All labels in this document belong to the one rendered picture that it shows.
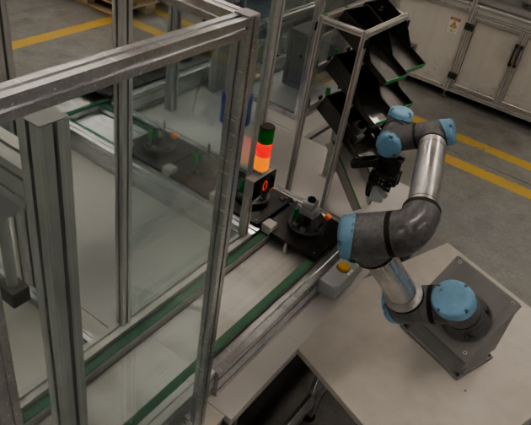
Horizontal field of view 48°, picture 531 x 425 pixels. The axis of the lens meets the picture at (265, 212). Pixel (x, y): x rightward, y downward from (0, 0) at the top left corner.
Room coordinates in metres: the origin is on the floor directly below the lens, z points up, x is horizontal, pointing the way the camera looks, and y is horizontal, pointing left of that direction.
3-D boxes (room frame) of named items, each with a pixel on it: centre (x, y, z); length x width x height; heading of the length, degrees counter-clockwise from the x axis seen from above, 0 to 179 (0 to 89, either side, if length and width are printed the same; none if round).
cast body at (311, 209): (1.77, -0.15, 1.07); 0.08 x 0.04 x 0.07; 60
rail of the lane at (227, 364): (1.45, -0.15, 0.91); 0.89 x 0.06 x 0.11; 150
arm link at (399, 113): (1.67, -0.35, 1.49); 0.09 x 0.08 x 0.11; 164
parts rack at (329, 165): (2.14, -0.23, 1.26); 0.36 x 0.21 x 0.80; 150
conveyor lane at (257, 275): (1.51, 0.01, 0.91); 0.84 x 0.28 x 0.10; 150
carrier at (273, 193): (1.89, 0.07, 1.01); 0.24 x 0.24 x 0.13; 60
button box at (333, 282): (1.58, -0.30, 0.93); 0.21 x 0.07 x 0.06; 150
